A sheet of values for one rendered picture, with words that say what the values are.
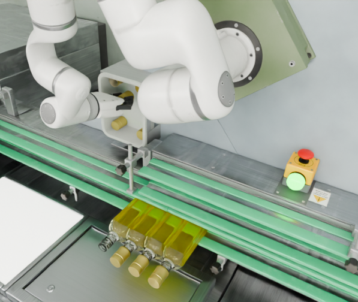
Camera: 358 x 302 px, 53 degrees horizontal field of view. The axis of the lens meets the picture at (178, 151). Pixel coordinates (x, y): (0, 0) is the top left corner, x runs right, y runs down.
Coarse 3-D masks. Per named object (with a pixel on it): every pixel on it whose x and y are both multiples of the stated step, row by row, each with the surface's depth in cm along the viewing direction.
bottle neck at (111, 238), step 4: (112, 232) 98; (108, 236) 97; (112, 236) 97; (116, 236) 98; (104, 240) 95; (108, 240) 96; (112, 240) 96; (116, 240) 98; (100, 244) 95; (104, 244) 94; (108, 244) 95; (112, 244) 97; (100, 248) 96; (104, 248) 96; (108, 248) 95
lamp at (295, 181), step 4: (292, 172) 92; (296, 172) 91; (288, 176) 92; (292, 176) 90; (296, 176) 90; (300, 176) 90; (304, 176) 90; (288, 180) 91; (292, 180) 90; (296, 180) 89; (300, 180) 89; (304, 180) 90; (288, 184) 91; (292, 184) 90; (296, 184) 90; (300, 184) 89; (304, 184) 90; (292, 188) 91; (296, 188) 90; (300, 188) 90
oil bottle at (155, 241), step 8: (168, 216) 101; (176, 216) 102; (160, 224) 99; (168, 224) 99; (176, 224) 99; (152, 232) 96; (160, 232) 96; (168, 232) 96; (152, 240) 94; (160, 240) 94; (168, 240) 95; (144, 248) 94; (152, 248) 93; (160, 248) 93; (160, 256) 95
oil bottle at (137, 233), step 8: (152, 208) 105; (144, 216) 102; (152, 216) 102; (160, 216) 102; (136, 224) 99; (144, 224) 99; (152, 224) 99; (128, 232) 97; (136, 232) 96; (144, 232) 96; (128, 240) 96; (136, 240) 95; (144, 240) 96; (136, 248) 96
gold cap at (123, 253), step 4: (120, 248) 93; (124, 248) 93; (116, 252) 92; (120, 252) 92; (124, 252) 92; (128, 252) 93; (112, 256) 91; (116, 256) 91; (120, 256) 91; (124, 256) 92; (128, 256) 93; (112, 260) 91; (116, 260) 90; (120, 260) 91; (124, 260) 92; (116, 264) 91; (120, 264) 91
